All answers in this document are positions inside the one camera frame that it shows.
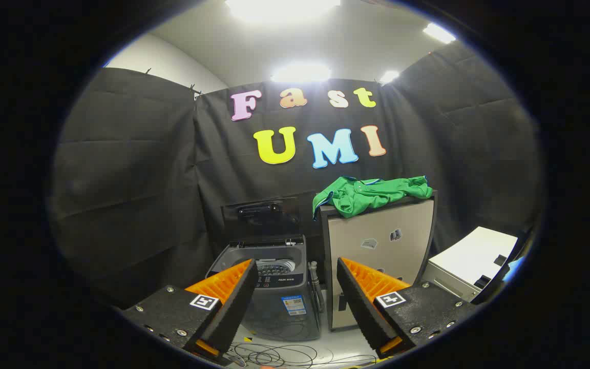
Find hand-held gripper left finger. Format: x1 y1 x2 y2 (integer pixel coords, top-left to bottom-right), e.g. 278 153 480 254
121 259 259 365

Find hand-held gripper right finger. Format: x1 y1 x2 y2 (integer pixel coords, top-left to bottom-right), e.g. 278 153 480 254
336 257 477 359

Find grey washing machine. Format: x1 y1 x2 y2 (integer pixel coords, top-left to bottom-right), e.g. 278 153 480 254
205 235 322 341

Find green polo shirt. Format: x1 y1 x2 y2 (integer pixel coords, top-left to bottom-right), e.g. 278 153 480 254
312 175 434 220

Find beige cabinet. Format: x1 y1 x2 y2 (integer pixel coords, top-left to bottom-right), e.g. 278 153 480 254
320 192 437 331

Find white box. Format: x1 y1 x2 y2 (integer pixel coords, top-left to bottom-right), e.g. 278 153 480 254
420 227 518 302

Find black backdrop cloth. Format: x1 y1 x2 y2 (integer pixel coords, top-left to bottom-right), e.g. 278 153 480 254
49 41 541 308

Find light blue object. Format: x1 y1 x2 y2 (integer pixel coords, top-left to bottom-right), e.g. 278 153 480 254
504 256 527 283

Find ceiling light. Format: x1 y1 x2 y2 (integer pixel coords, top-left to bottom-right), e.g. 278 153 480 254
270 63 331 83
226 0 342 22
423 23 457 45

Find black floor cables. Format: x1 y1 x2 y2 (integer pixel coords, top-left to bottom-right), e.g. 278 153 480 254
223 341 377 368

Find grey drain hose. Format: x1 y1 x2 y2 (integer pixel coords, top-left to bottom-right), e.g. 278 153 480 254
309 261 326 313

